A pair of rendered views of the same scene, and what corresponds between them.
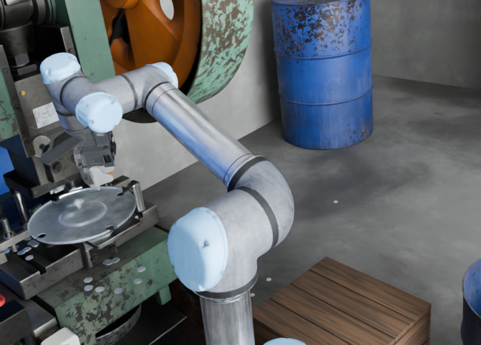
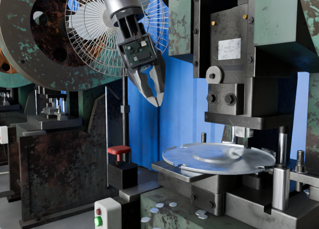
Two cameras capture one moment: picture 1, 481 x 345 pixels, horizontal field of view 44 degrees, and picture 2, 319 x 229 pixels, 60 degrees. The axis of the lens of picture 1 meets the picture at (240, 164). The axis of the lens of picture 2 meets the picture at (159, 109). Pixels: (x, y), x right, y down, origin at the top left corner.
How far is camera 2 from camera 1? 1.45 m
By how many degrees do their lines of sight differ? 91
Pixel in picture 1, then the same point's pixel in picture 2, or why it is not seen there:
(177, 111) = not seen: outside the picture
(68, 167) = (221, 104)
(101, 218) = (203, 162)
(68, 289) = (163, 197)
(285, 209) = not seen: outside the picture
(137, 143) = not seen: outside the picture
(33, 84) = (225, 17)
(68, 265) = (186, 187)
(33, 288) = (163, 180)
